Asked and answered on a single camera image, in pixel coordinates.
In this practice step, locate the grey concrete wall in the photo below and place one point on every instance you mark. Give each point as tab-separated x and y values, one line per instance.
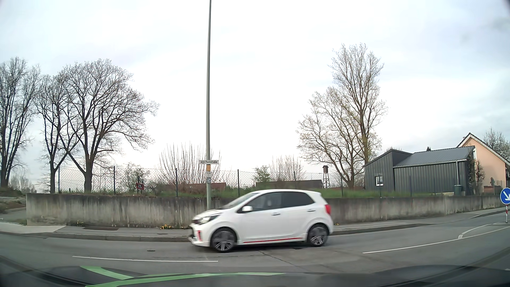
119	209

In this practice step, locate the road markings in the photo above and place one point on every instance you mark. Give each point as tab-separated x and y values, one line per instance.
414	245

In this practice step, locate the tall bare pale tree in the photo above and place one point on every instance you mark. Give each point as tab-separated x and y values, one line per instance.
350	119

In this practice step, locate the salmon house with white trim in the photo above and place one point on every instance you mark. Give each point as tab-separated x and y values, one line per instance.
491	163

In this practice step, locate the white small car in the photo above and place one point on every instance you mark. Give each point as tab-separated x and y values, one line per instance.
275	221

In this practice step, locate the blue round arrow sign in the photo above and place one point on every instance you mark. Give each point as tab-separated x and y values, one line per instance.
505	197

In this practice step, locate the tall grey lamp post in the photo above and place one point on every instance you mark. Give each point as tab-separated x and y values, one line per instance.
208	99

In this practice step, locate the small dark tower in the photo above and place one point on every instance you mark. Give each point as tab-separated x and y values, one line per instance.
326	175

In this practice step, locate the low brown building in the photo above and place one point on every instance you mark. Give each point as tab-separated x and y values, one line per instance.
199	186
289	184

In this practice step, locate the dark grey metal building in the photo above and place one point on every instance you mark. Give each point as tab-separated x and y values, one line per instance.
422	173

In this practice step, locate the large bare tree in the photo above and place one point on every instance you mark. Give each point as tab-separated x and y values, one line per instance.
95	119
51	131
12	119

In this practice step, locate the grass field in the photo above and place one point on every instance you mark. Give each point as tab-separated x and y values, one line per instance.
350	193

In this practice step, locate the red sign on post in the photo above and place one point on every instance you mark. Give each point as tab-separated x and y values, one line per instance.
140	186

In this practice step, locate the bare bush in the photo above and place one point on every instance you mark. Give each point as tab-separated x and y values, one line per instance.
185	165

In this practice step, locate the grey paved pavement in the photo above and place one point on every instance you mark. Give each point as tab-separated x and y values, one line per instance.
119	232

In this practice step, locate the car's own bonnet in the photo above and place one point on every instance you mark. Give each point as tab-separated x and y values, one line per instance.
255	279

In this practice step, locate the grey asphalt road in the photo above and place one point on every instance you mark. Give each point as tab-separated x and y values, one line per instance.
358	261

